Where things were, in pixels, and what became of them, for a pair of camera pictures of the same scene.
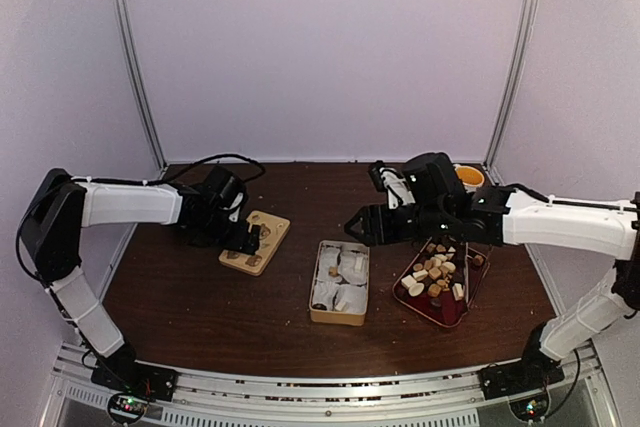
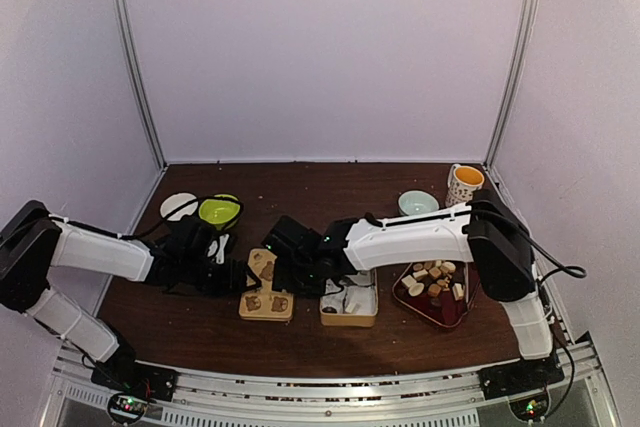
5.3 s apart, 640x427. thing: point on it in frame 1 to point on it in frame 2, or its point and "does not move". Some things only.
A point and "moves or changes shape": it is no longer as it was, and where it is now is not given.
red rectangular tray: x=443 y=278 does not move
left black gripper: x=237 y=243 to x=233 y=281
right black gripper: x=372 y=214 to x=281 y=280
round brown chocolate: x=434 y=290 does not move
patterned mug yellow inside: x=471 y=178 does not move
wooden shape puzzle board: x=272 y=229 moves or changes shape
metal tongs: x=466 y=262 does not move
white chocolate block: x=414 y=288 does not move
